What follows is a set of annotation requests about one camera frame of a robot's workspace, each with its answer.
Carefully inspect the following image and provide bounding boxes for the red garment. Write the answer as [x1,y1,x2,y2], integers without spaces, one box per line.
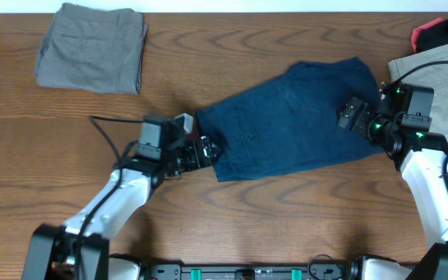
[410,17,448,54]

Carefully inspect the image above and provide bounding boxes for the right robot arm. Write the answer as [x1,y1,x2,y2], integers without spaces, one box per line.
[337,97,448,279]

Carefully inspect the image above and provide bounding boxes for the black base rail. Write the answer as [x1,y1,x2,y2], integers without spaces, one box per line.
[147,262,346,280]

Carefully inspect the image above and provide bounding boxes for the folded grey shorts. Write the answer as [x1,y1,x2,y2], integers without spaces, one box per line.
[35,3,149,94]

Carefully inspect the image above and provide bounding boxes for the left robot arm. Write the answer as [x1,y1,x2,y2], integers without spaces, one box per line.
[22,136,220,279]

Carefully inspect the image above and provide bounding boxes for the black garment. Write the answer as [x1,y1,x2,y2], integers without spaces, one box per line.
[415,18,448,54]

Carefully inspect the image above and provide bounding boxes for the navy blue shorts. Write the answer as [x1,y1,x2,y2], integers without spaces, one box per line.
[196,58,380,182]

